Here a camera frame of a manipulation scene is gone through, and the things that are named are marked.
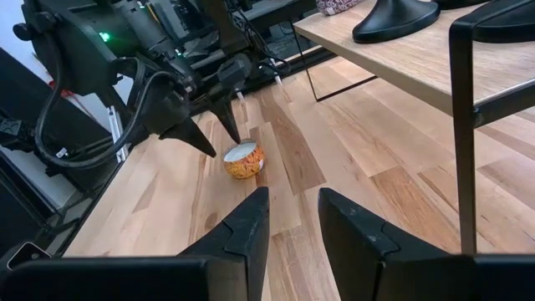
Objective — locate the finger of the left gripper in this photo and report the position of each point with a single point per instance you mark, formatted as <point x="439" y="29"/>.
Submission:
<point x="223" y="110"/>
<point x="179" y="127"/>

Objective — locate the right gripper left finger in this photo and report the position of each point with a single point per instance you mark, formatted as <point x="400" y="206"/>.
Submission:
<point x="242" y="251"/>

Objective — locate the silver aluminium bracket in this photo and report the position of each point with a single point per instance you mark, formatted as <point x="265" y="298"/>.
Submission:
<point x="117" y="134"/>

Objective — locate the black rounded device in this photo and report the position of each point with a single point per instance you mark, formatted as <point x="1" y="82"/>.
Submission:
<point x="27" y="255"/>

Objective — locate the red plastic part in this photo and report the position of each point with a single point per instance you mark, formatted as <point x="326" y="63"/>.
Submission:
<point x="67" y="94"/>

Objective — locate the orange patterned candle tin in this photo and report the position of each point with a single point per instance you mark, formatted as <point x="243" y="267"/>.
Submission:
<point x="244" y="163"/>

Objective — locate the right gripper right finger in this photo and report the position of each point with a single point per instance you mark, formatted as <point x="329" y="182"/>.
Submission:
<point x="351" y="242"/>

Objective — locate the wooden shelf with black legs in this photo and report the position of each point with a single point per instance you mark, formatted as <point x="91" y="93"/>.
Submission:
<point x="418" y="62"/>

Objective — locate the black metal rig frame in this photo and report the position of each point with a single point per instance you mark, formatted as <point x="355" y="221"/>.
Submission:
<point x="217" y="21"/>

